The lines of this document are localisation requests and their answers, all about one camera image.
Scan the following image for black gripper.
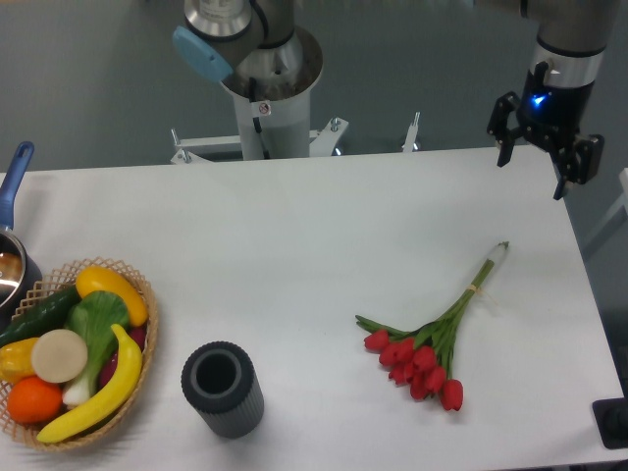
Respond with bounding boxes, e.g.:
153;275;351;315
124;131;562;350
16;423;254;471
487;61;604;200

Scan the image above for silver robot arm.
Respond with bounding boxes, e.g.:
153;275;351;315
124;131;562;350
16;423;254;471
473;0;620;200

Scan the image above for red tulip bouquet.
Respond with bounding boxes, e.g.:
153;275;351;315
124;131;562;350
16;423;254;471
355;241;509;411

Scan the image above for black device at table edge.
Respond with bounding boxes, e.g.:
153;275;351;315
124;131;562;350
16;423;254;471
592;397;627;449

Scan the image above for dark grey ribbed vase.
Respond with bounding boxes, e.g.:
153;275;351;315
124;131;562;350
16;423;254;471
181;340;265;439

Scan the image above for dark red vegetable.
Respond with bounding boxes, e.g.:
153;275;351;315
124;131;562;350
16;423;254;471
98;326;146;390

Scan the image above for green bok choy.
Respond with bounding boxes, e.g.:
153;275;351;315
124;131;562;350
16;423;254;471
63;290;130;408

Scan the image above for yellow banana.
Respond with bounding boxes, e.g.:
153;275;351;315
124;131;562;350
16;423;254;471
36;324;142;445

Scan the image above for woven wicker basket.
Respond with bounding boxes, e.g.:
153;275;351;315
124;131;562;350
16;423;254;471
1;257;158;452

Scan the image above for green cucumber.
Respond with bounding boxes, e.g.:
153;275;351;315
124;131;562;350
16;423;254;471
1;286;81;346

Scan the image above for beige round disc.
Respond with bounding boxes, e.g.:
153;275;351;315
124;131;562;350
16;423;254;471
30;329;87;384

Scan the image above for yellow bell pepper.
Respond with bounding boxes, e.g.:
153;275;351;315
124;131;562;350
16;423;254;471
1;338;38;384

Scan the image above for orange fruit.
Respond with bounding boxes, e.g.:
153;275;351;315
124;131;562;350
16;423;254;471
7;376;62;424

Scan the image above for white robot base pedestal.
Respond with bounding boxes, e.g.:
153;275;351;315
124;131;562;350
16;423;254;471
173;1;348;160

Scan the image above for blue-handled steel saucepan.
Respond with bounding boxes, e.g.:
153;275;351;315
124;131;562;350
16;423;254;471
1;141;42;332

